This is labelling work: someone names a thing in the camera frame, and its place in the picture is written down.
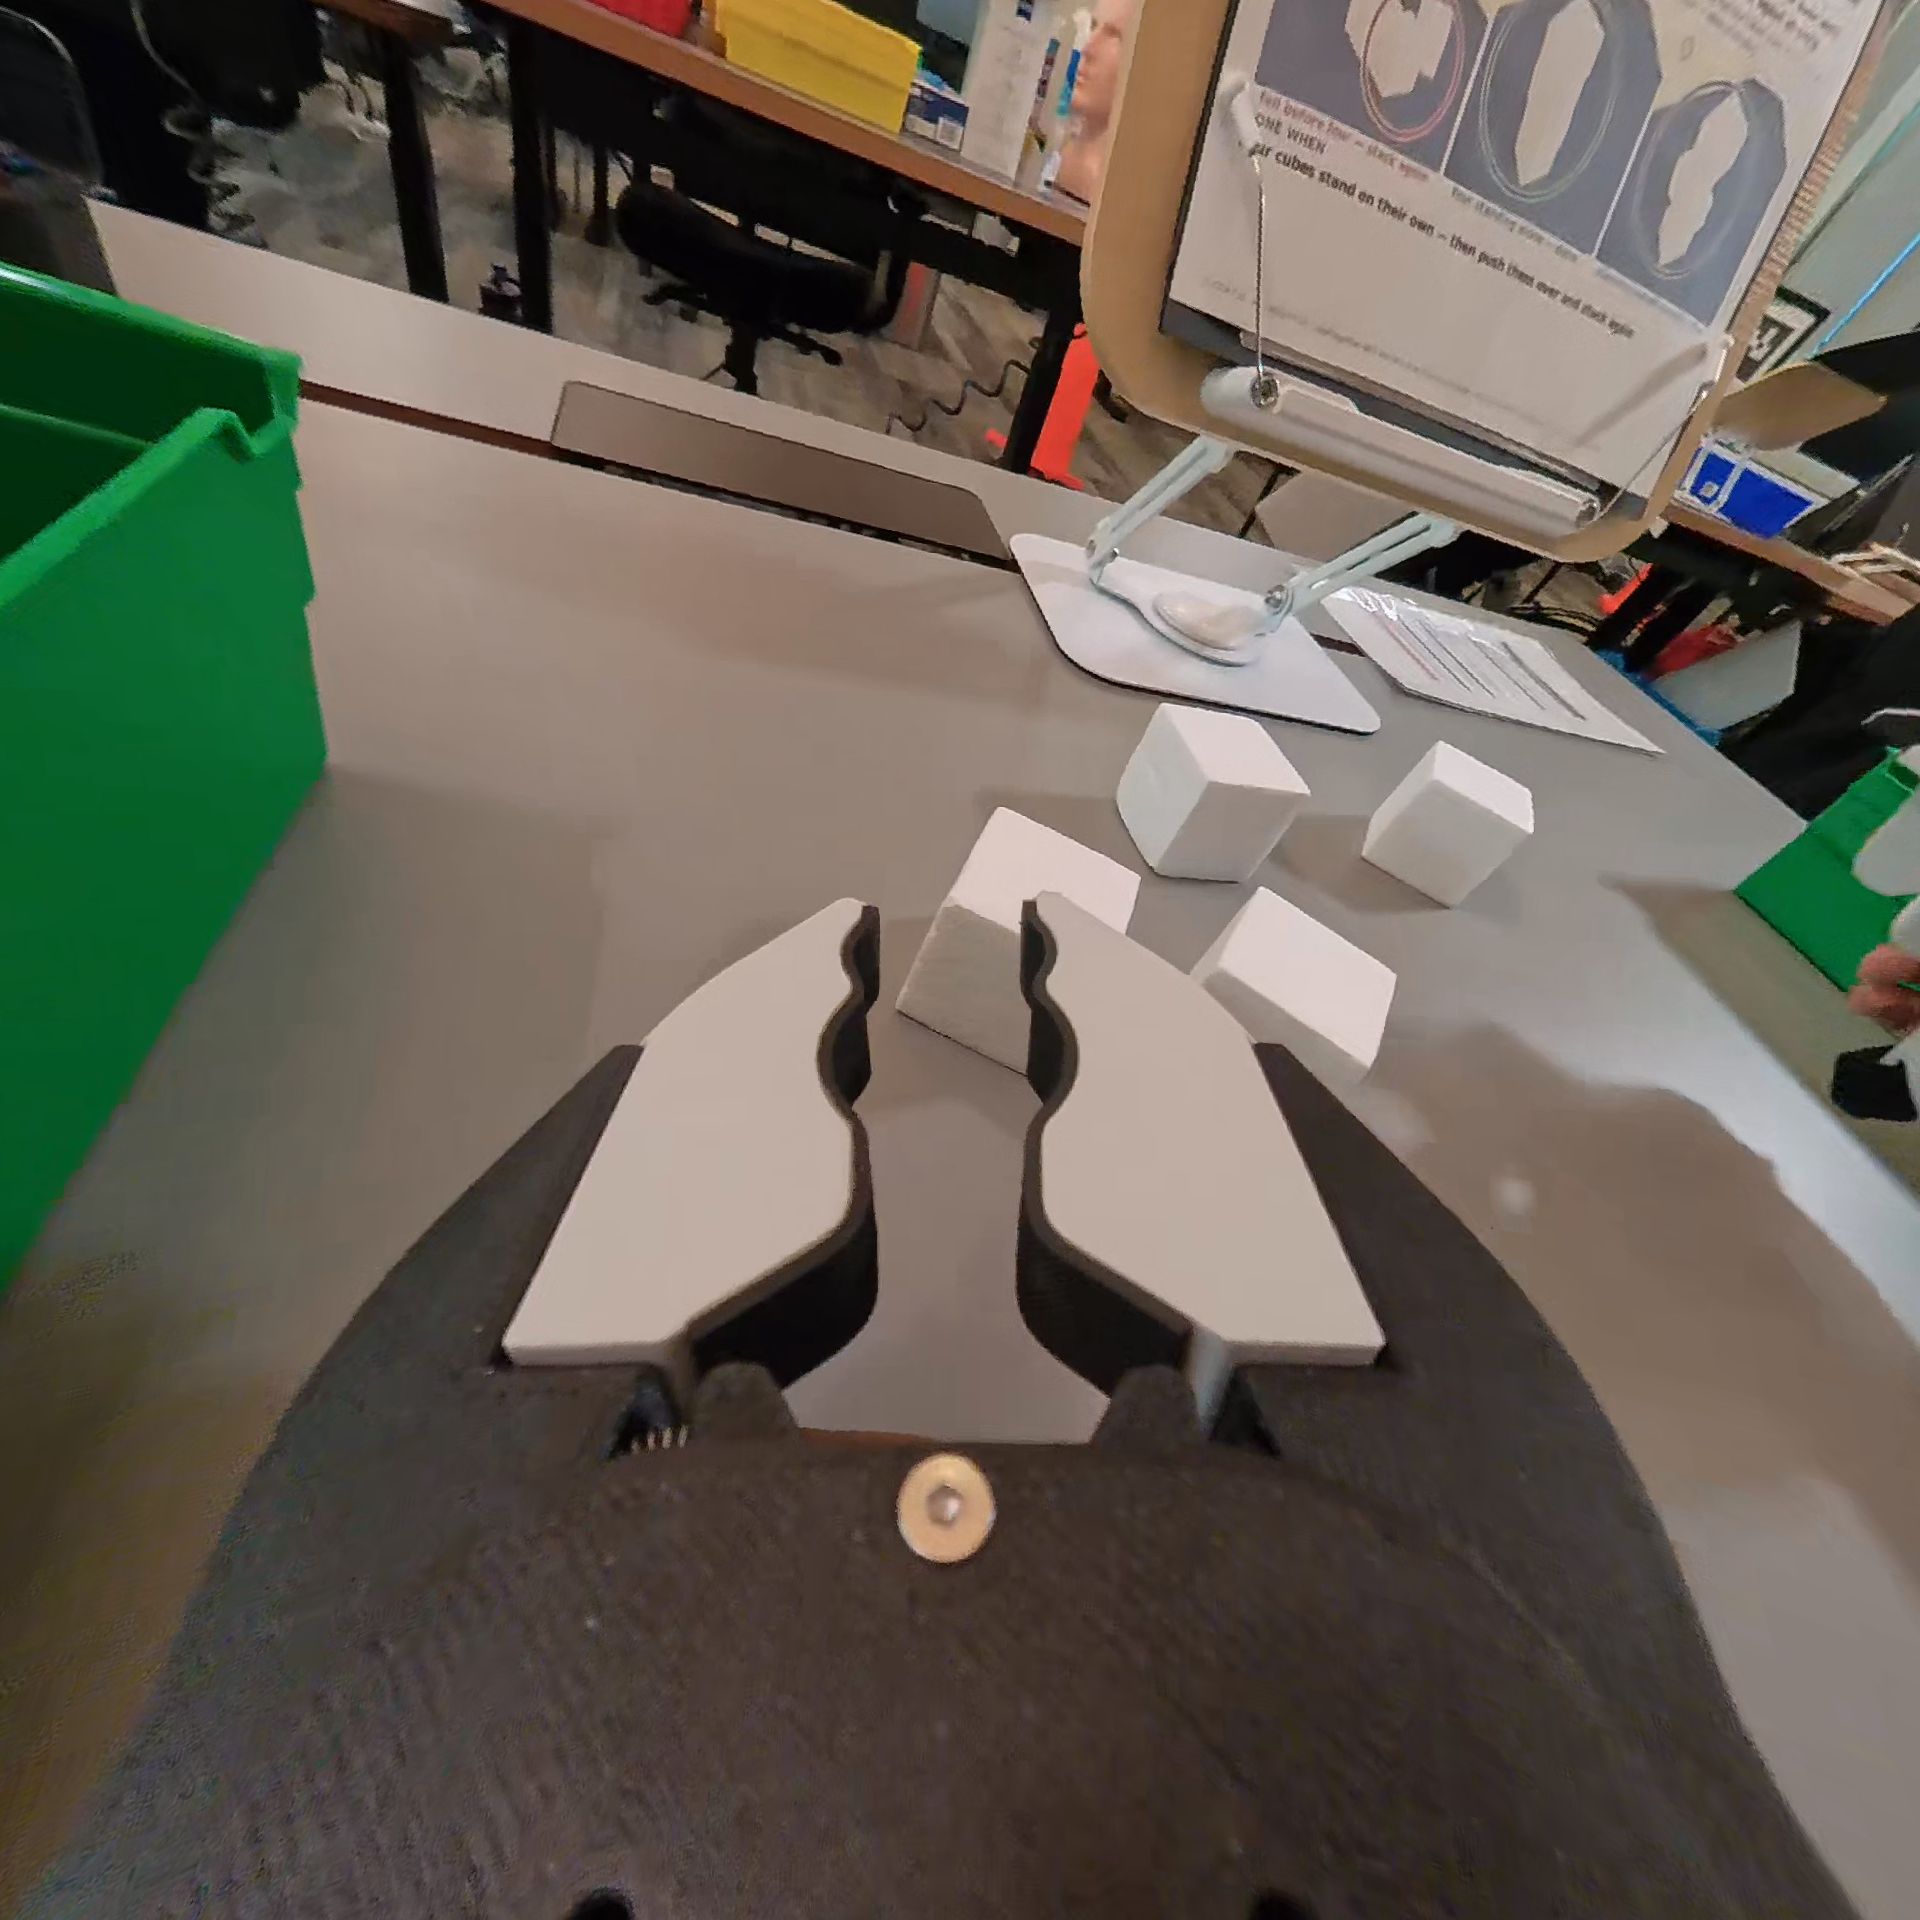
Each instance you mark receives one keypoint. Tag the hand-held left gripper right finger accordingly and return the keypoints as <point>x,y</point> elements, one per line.
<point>1186,1169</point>

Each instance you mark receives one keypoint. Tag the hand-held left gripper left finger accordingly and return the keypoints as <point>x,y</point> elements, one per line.
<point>706,1169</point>

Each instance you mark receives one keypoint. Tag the white foam cube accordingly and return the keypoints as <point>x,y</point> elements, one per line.
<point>1198,793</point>
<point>960,985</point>
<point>1303,973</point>
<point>1441,825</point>

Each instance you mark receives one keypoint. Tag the grey desk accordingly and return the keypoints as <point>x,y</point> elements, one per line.
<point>599,718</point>

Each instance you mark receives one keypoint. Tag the person's right hand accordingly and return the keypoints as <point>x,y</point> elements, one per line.
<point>1890,990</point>

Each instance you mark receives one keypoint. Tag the green plastic bin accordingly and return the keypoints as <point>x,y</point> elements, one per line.
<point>150,825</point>
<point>1800,887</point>
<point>119,336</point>

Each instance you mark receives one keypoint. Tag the wooden document stand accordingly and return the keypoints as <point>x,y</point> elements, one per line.
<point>1303,684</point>

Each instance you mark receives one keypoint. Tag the wooden side table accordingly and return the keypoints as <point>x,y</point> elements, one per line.
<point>1800,565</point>

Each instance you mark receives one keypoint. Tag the laminated paper sheet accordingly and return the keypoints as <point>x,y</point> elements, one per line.
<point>1500,672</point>

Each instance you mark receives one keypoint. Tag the black and white marker tag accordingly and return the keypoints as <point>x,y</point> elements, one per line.
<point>1784,336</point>

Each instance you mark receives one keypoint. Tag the printed instruction sheet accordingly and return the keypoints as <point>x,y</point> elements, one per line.
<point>1500,342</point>

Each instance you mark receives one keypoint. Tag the light grey adjoining table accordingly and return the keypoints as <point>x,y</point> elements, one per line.
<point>377,325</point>

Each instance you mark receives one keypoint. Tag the black office chair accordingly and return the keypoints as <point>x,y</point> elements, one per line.
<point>750,257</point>

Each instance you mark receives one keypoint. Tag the wooden-top work table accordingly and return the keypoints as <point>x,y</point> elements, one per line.
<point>533,226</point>

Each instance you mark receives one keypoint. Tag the blue and white box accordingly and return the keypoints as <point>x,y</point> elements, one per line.
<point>933,119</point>

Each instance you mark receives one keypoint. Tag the white carton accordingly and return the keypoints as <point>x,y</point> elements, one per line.
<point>1004,88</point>

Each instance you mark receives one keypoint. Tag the mannequin head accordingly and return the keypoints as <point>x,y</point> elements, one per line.
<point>1102,75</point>

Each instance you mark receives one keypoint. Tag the yellow plastic bin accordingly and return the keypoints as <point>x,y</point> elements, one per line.
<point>825,54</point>

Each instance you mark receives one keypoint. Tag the red plastic bin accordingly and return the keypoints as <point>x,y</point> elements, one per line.
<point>643,12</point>

